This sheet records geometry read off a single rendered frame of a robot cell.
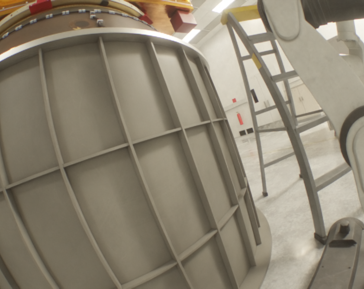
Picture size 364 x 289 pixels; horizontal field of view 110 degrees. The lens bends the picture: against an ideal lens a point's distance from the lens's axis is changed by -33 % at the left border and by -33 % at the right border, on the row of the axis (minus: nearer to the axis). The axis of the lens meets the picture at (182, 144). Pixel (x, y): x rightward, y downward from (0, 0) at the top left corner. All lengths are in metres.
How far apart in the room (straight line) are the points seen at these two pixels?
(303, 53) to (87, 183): 0.59
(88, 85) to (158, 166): 0.32
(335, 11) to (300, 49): 0.14
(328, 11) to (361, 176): 0.34
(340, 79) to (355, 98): 0.05
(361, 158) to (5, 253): 0.94
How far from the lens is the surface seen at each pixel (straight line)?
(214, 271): 0.77
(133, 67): 0.65
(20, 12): 1.23
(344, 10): 0.48
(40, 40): 0.63
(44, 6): 1.19
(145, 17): 1.44
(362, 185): 0.44
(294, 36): 0.43
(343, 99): 0.44
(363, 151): 0.41
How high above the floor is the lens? 0.73
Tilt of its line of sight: level
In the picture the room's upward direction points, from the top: 20 degrees counter-clockwise
